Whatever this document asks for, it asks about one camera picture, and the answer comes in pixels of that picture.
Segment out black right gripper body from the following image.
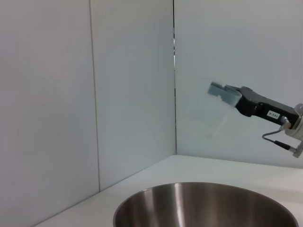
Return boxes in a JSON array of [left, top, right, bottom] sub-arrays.
[[235, 86, 299, 126]]

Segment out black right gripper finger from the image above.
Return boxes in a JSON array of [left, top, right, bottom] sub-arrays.
[[223, 84, 242, 92], [207, 81, 241, 107]]

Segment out clear plastic cup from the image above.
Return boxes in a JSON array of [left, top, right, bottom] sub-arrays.
[[187, 78, 240, 140]]

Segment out white rice grains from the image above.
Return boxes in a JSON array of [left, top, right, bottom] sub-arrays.
[[207, 111, 229, 139]]

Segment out stainless steel mixing bowl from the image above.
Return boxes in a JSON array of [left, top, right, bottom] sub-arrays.
[[113, 182, 299, 227]]

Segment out right gripper cable with connector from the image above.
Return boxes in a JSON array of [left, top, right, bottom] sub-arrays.
[[261, 115, 303, 158]]

